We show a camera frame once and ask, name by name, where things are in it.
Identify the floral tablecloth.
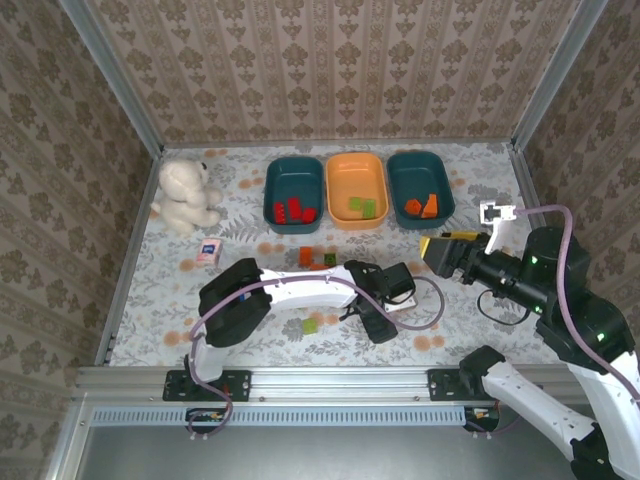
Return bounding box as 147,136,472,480
107,142,574,369

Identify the teal plastic container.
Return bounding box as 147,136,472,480
263,155,326,235
386,150,457,231

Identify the orange plastic container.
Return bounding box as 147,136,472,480
325,152,390,231

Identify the grey metal panel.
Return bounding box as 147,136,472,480
74,424,576,480

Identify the pink tissue pack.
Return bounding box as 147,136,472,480
195,238,224,265

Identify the white teddy bear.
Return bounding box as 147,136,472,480
149,158,225,236

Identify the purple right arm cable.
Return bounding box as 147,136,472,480
469,203,640,439

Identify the aluminium mounting rail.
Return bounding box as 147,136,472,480
74,364,601,401

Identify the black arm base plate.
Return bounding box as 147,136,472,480
163,368,252,403
427,368,501,402

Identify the aluminium side rail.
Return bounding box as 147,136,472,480
509,143,551,236
94,147,166,366

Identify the grey slotted cable duct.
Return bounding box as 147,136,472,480
92,405,469,426

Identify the small wired connector board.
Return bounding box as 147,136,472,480
185,407,226,435
463,405,501,434

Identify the aluminium wall rail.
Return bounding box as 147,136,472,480
160,138,516,150

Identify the aluminium frame post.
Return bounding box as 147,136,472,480
57,0,164,156
512,0,611,151

